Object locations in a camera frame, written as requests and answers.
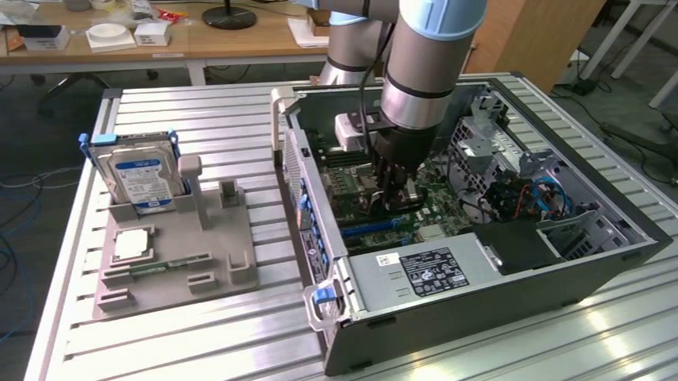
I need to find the brown cardboard box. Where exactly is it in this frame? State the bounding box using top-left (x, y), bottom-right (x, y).
top-left (305, 7), bottom-right (332, 27)

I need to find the tall metal disk bay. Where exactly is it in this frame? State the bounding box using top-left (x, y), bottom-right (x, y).
top-left (448, 85), bottom-right (531, 192)

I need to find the bare green RAM stick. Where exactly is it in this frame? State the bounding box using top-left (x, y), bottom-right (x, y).
top-left (125, 256), bottom-right (207, 278)

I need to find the wooden cabinet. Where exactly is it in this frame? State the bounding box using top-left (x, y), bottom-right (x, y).
top-left (459, 0), bottom-right (608, 94)

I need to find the green motherboard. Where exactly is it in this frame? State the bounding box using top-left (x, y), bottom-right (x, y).
top-left (316, 141), bottom-right (480, 256)

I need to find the wooden desk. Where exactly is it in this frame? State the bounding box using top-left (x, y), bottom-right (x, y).
top-left (0, 0), bottom-right (478, 77)

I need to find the black stand base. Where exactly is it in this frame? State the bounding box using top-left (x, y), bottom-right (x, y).
top-left (598, 120), bottom-right (678, 151)

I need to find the red packet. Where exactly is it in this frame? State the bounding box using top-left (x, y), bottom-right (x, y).
top-left (156, 10), bottom-right (191, 25)

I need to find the white table frame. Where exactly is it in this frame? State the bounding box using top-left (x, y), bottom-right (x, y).
top-left (578, 0), bottom-right (678, 109)

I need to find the white box with black top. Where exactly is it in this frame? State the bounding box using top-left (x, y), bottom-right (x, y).
top-left (13, 24), bottom-right (72, 52)

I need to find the small silver chipset heatsink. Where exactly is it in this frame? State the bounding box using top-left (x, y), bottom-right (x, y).
top-left (416, 225), bottom-right (452, 242)

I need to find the dark chair base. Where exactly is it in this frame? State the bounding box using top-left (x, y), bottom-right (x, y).
top-left (29, 73), bottom-right (113, 118)

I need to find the black round lamp base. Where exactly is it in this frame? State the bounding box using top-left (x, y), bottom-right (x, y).
top-left (201, 5), bottom-right (259, 30)

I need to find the small white labelled box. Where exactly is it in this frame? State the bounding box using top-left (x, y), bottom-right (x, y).
top-left (132, 21), bottom-right (172, 47)

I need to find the grey plastic parts rack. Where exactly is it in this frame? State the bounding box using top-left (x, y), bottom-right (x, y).
top-left (92, 154), bottom-right (261, 321)

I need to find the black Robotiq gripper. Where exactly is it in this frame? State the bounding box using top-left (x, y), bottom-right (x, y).
top-left (368, 128), bottom-right (432, 172)

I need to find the CPU socket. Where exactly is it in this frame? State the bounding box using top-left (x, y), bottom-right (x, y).
top-left (351, 162), bottom-right (383, 196)

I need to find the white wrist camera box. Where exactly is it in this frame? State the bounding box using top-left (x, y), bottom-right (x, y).
top-left (333, 113), bottom-right (380, 153)

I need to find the blue floor cable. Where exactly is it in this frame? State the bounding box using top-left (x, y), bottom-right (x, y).
top-left (0, 184), bottom-right (48, 343)

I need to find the low metal disk bay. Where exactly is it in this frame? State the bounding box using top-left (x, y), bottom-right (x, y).
top-left (534, 205), bottom-right (654, 264)

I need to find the white paper stack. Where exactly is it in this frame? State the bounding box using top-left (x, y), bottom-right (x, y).
top-left (287, 17), bottom-right (332, 49)

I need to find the grey power supply unit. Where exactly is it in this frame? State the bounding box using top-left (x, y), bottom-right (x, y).
top-left (344, 233), bottom-right (503, 315)

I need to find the blue wire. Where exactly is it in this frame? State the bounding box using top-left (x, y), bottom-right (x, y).
top-left (531, 175), bottom-right (578, 218)

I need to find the black power brick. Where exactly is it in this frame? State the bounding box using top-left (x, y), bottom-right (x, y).
top-left (570, 79), bottom-right (599, 98)

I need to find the blue expansion slot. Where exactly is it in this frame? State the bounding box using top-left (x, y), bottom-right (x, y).
top-left (337, 217), bottom-right (404, 239)

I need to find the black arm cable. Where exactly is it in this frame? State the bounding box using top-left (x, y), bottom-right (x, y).
top-left (356, 22), bottom-right (397, 160)

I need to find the hard disk in blue caddy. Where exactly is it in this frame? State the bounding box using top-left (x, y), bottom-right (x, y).
top-left (77, 129), bottom-right (180, 217)

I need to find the silver CPU chip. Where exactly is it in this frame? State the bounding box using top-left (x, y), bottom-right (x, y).
top-left (112, 229), bottom-right (151, 260)

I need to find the open black PC case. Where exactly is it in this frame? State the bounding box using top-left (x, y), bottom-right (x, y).
top-left (269, 77), bottom-right (675, 377)

